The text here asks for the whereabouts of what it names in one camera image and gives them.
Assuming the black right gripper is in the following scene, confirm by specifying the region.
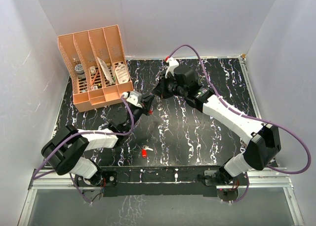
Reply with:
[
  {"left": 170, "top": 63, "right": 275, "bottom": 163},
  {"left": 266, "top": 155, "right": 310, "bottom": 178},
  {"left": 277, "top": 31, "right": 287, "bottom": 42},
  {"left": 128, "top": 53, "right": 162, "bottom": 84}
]
[{"left": 153, "top": 72, "right": 188, "bottom": 100}]

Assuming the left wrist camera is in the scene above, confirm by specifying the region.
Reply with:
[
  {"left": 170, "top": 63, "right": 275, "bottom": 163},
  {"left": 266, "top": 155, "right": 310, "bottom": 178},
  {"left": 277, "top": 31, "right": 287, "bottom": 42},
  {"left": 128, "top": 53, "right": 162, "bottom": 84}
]
[{"left": 122, "top": 91, "right": 142, "bottom": 108}]

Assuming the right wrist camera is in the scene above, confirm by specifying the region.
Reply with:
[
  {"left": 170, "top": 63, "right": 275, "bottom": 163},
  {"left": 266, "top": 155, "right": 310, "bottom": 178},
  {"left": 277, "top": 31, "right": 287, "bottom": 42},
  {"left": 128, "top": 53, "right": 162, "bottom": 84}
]
[{"left": 165, "top": 57, "right": 179, "bottom": 78}]

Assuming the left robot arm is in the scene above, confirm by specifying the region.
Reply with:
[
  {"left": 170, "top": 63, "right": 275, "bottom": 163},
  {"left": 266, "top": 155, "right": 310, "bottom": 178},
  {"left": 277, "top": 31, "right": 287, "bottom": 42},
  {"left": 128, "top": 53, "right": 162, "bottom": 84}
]
[{"left": 41, "top": 91, "right": 155, "bottom": 186}]

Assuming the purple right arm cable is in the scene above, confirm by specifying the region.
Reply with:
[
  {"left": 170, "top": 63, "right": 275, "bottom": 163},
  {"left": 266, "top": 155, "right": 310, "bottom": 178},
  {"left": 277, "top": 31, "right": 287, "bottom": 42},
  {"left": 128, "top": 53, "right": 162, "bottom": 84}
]
[{"left": 169, "top": 44, "right": 312, "bottom": 203}]

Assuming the peach plastic desk organizer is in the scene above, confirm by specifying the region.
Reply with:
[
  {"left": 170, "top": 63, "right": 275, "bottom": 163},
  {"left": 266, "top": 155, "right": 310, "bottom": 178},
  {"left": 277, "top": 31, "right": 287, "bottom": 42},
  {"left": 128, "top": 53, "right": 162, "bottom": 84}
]
[{"left": 58, "top": 25, "right": 134, "bottom": 112}]

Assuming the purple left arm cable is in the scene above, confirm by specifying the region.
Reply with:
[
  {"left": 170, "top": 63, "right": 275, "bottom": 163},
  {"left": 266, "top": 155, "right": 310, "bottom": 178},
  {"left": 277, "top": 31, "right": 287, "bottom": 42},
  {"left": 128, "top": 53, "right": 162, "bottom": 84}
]
[{"left": 33, "top": 95, "right": 135, "bottom": 206}]

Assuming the small white box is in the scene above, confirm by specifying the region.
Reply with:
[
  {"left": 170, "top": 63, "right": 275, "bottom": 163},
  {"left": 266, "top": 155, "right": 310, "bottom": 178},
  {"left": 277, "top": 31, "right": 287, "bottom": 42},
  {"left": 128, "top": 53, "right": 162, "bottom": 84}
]
[{"left": 89, "top": 66, "right": 96, "bottom": 75}]

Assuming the silver key with red tag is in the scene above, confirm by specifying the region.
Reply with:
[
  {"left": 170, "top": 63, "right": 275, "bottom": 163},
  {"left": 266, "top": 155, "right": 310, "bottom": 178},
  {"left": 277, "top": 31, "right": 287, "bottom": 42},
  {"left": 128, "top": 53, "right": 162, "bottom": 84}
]
[{"left": 142, "top": 145, "right": 153, "bottom": 158}]

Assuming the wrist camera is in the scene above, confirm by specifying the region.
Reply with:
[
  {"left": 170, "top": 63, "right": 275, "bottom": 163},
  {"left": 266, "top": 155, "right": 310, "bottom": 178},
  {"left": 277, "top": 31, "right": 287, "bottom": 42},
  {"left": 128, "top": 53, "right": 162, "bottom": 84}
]
[
  {"left": 122, "top": 91, "right": 142, "bottom": 108},
  {"left": 165, "top": 57, "right": 179, "bottom": 78}
]

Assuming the white packaged card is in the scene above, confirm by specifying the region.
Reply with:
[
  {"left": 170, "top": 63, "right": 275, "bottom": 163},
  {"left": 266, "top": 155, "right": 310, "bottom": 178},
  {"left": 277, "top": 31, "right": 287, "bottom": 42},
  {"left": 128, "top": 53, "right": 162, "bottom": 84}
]
[{"left": 97, "top": 57, "right": 115, "bottom": 85}]

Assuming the round metal tin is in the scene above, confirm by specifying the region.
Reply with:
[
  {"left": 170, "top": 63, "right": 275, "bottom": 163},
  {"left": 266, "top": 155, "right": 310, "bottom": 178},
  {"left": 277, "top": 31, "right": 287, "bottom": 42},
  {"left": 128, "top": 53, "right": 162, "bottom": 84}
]
[{"left": 75, "top": 64, "right": 86, "bottom": 79}]

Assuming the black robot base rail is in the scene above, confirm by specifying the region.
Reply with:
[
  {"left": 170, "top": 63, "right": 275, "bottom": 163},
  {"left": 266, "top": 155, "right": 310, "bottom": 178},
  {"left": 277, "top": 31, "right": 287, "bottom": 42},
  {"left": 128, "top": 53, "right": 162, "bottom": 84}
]
[{"left": 75, "top": 166, "right": 247, "bottom": 201}]

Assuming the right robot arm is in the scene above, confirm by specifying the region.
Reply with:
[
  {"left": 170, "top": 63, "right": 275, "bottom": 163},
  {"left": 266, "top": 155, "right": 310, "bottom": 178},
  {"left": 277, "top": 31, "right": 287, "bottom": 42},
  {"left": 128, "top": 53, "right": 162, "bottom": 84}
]
[{"left": 153, "top": 66, "right": 281, "bottom": 185}]

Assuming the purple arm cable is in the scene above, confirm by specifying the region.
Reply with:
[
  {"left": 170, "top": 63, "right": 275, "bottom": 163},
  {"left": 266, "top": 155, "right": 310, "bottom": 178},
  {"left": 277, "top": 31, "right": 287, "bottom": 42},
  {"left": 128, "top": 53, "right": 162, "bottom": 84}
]
[
  {"left": 169, "top": 44, "right": 312, "bottom": 203},
  {"left": 33, "top": 95, "right": 135, "bottom": 206}
]

